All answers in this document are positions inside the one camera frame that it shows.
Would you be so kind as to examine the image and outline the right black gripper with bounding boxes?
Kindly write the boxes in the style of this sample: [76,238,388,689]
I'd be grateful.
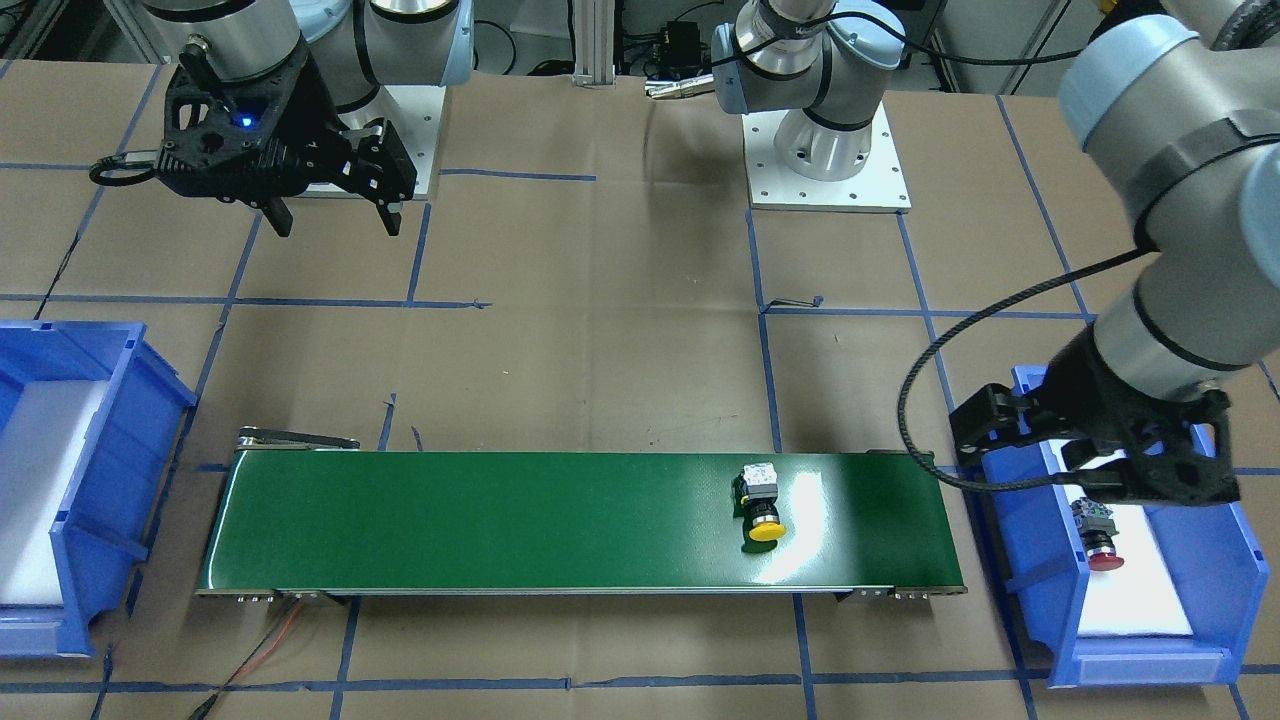
[155,45,417,238]

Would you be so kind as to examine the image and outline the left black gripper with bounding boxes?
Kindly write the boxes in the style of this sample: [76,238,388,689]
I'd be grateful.
[948,331,1242,507]

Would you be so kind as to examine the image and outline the red push button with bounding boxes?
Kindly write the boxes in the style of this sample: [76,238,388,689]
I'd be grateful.
[1069,497,1125,571]

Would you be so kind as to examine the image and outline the yellow push button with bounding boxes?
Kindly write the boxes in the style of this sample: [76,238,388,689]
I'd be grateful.
[735,462,787,543]

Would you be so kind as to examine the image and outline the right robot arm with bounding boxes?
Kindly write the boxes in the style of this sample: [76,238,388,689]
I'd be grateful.
[143,1,474,237]

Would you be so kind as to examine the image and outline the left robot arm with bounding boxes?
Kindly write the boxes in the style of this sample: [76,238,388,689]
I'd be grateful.
[712,1,1279,506]

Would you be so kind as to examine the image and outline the blue bin robot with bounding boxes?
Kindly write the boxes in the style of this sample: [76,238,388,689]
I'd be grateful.
[975,365,1268,689]
[1,320,195,659]

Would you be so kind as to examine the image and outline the white foam in bin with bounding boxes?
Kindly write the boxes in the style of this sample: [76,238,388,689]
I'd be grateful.
[1076,503,1192,638]
[1,380,109,607]

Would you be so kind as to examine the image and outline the green conveyor belt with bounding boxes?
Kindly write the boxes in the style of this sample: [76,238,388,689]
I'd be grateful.
[196,448,966,597]

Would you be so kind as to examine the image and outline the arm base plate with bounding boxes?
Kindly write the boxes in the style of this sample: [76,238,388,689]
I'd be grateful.
[742,104,913,213]
[339,85,448,201]

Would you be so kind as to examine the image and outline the black braided cable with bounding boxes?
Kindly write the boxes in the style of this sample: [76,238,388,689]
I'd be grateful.
[896,249,1161,491]

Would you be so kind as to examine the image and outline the aluminium frame post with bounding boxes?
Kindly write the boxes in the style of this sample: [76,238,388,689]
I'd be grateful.
[567,0,618,87]

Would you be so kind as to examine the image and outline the red black conveyor wire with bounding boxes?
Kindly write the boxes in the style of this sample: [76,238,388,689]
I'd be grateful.
[188,600,306,720]

